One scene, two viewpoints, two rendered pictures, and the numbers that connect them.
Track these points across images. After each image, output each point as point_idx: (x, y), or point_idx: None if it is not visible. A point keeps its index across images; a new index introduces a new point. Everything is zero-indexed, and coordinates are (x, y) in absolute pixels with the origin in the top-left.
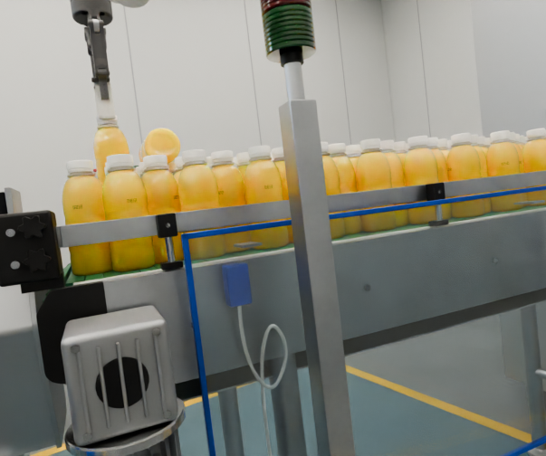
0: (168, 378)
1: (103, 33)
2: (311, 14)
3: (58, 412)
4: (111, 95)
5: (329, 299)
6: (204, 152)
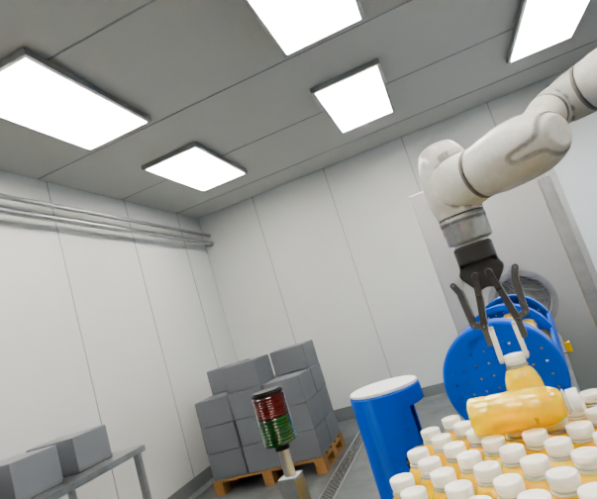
0: None
1: (456, 294)
2: (259, 426)
3: None
4: (492, 342)
5: None
6: (409, 456)
